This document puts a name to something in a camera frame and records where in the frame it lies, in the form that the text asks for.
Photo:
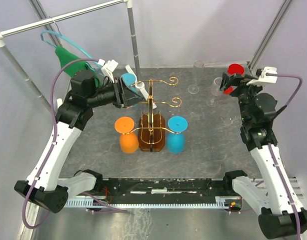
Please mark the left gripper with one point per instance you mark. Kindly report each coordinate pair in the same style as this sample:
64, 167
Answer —
125, 96

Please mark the gold wire glass rack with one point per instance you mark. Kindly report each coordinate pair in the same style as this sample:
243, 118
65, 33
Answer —
151, 103

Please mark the light blue cable duct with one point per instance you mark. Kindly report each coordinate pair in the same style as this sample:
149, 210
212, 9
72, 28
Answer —
87, 202

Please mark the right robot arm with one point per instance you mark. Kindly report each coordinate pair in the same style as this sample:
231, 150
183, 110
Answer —
280, 212

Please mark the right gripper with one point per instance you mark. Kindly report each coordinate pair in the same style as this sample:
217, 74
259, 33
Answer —
236, 80

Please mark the clear wine glass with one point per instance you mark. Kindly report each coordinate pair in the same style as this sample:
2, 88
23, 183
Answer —
197, 73
214, 92

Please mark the blue front wine glass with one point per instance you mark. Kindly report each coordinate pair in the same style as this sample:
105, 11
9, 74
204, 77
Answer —
175, 142

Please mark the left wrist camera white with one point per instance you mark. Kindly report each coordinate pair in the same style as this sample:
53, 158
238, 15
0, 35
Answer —
108, 67

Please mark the orange wine glass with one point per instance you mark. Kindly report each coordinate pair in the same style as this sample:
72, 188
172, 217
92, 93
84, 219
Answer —
128, 140

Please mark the brown wooden rack base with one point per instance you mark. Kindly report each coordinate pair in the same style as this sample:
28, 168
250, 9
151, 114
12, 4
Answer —
155, 140

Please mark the red wine glass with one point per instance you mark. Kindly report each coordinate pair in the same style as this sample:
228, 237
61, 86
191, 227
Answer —
234, 68

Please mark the blue clothes hanger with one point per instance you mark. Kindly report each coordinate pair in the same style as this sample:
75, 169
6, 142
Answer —
62, 37

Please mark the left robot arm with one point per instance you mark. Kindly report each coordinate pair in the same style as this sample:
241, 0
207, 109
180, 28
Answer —
43, 186

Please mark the light blue back glass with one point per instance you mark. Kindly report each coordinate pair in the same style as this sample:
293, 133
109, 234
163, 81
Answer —
130, 79

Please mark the silver clothes rail frame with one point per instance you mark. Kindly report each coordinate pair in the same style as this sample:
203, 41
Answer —
103, 33

